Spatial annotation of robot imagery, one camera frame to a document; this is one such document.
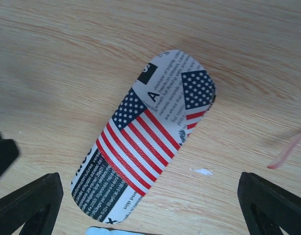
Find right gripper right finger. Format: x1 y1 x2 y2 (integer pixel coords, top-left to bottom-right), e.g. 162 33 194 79
237 172 301 235

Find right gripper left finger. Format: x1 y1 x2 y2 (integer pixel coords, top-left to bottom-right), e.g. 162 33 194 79
0 172 64 235

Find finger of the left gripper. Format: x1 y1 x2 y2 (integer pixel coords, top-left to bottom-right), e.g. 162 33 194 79
0 133 20 177

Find light blue cleaning cloth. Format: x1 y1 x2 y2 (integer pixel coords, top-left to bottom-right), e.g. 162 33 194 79
85 227 145 235

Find red transparent sunglasses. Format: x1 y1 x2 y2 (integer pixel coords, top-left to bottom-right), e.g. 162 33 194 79
267 133 301 169

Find flag print glasses case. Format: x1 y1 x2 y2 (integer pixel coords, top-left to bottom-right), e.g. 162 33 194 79
71 49 216 224

